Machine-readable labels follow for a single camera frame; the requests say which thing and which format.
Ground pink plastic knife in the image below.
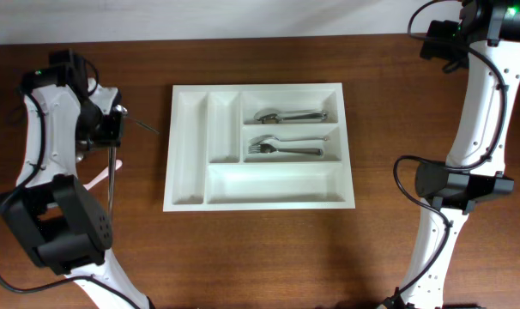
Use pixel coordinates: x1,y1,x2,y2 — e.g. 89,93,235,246
84,160,123,190

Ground large metal spoon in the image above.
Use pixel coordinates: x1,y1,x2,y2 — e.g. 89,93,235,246
258,113,328,124
254,108,328,121

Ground white plastic cutlery tray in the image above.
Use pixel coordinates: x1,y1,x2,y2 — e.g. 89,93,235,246
163,83,355,212

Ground metal tongs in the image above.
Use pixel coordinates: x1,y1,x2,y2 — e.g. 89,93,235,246
107,147,117,220

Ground black left camera cable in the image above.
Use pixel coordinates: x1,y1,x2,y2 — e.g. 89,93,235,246
0,58,143,309

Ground dark-handled metal fork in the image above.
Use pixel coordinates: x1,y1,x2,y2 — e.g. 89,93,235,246
247,143,323,156

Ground small teaspoon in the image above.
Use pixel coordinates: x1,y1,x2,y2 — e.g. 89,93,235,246
112,105,160,135
76,140,89,163

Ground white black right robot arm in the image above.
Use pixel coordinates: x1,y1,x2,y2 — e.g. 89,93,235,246
381,0,520,308

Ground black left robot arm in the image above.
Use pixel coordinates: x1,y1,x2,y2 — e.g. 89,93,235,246
0,50,153,308

